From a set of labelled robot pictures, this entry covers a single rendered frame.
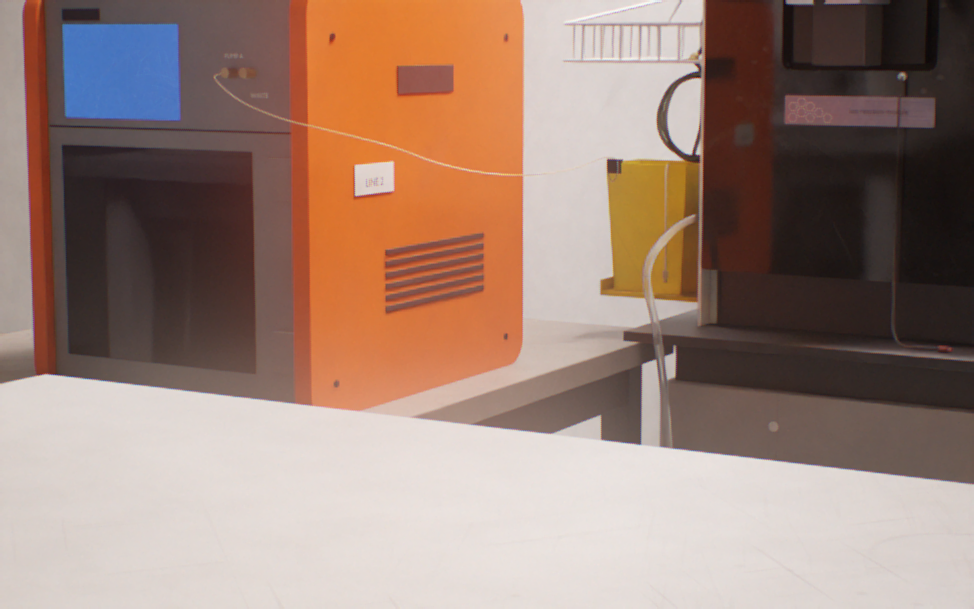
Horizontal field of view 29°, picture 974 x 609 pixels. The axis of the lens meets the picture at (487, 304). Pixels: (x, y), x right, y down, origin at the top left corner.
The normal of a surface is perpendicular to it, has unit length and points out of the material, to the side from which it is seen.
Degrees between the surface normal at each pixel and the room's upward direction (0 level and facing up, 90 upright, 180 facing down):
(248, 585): 0
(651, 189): 93
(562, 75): 90
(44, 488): 0
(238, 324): 90
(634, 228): 93
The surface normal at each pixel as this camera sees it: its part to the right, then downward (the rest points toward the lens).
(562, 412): 0.86, 0.07
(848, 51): -0.50, 0.13
